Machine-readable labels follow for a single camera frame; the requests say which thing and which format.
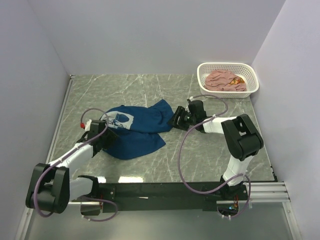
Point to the white perforated plastic basket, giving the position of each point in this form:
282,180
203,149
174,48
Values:
243,70

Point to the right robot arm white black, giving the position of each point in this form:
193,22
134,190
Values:
242,137

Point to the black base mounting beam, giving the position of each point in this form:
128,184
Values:
166,196

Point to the blue printed t-shirt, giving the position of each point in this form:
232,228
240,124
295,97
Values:
138,129

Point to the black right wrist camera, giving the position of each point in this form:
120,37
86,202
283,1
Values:
196,106

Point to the aluminium front frame rail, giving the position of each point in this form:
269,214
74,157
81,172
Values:
268,217

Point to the pink t-shirt in basket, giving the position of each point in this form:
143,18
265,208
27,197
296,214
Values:
224,81

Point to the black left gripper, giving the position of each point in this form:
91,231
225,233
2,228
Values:
112,137

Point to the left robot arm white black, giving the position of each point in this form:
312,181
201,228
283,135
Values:
51,187

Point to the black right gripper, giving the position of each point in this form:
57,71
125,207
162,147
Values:
180,111

